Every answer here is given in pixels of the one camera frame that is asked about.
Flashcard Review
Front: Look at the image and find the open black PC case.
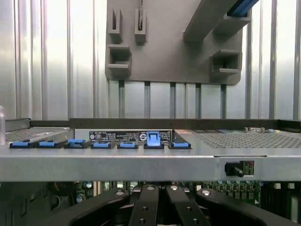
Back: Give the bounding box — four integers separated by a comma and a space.
0, 105, 301, 226

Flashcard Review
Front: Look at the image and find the green motherboard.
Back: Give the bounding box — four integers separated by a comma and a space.
74, 180, 262, 212

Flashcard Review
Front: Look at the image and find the blue slot retention clip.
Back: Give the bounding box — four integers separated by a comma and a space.
117, 141, 140, 149
168, 141, 190, 149
90, 140, 113, 149
9, 140, 36, 149
63, 138, 87, 149
36, 140, 62, 149
143, 130, 165, 149

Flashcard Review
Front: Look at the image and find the grey parts rack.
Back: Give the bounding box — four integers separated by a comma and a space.
104, 0, 252, 85

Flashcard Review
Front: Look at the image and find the green RAM stick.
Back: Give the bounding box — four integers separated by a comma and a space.
139, 0, 145, 32

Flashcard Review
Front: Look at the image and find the hard disk blue caddy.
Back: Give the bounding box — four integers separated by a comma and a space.
226, 0, 257, 19

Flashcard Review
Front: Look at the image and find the black chassis latch switch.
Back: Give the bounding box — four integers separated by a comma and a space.
224, 161, 255, 178

